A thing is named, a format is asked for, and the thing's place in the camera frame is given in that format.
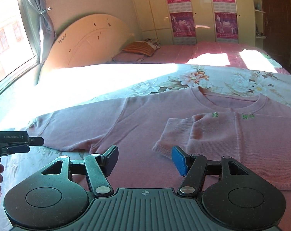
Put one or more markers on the cream wooden headboard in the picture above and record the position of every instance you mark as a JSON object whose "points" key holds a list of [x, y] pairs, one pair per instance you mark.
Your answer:
{"points": [[87, 41]]}

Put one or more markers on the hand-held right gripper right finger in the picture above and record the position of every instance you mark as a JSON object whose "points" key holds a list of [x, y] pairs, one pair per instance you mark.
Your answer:
{"points": [[180, 161]]}

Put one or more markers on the window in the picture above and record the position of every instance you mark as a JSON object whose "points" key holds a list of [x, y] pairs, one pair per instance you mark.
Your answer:
{"points": [[8, 28]]}

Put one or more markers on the pink bed sheet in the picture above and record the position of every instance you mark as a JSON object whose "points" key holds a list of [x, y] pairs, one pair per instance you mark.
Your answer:
{"points": [[184, 50]]}

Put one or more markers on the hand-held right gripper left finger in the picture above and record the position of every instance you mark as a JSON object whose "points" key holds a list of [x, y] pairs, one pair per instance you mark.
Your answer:
{"points": [[111, 161]]}

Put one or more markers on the pink knit sweater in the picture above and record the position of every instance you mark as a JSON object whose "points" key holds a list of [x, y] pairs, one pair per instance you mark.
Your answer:
{"points": [[140, 125]]}

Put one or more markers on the grey patterned curtain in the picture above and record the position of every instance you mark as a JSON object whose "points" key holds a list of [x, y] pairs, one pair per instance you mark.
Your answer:
{"points": [[45, 21]]}

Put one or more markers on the folded pink blanket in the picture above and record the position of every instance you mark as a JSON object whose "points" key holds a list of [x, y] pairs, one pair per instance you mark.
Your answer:
{"points": [[128, 57]]}

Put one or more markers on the dark shelf ornament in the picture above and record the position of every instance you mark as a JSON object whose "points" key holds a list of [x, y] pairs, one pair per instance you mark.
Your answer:
{"points": [[258, 30]]}

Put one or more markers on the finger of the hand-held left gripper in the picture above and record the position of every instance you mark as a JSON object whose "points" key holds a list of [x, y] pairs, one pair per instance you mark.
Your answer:
{"points": [[18, 149], [36, 141]]}

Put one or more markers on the green and white cloth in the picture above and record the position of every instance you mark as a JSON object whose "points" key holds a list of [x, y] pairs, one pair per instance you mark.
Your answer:
{"points": [[272, 60]]}

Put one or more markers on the orange striped pillow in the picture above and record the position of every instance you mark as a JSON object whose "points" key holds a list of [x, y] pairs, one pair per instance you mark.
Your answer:
{"points": [[140, 48]]}

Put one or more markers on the cream wardrobe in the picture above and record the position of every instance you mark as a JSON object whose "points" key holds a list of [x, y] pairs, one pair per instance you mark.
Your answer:
{"points": [[150, 7]]}

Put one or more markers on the dark wooden door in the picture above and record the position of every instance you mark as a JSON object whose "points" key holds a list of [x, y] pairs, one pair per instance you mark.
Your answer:
{"points": [[276, 21]]}

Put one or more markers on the metal curtain tieback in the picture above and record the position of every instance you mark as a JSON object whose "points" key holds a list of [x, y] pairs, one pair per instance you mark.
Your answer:
{"points": [[45, 10]]}

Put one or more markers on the small blue shelf jar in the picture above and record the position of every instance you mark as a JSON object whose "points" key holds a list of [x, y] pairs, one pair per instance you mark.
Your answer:
{"points": [[257, 6]]}

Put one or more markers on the white floral quilt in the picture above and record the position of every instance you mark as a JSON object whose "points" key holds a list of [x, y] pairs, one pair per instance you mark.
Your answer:
{"points": [[184, 77]]}

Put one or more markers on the floral pillow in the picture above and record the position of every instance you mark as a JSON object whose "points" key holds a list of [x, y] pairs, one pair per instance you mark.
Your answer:
{"points": [[153, 41]]}

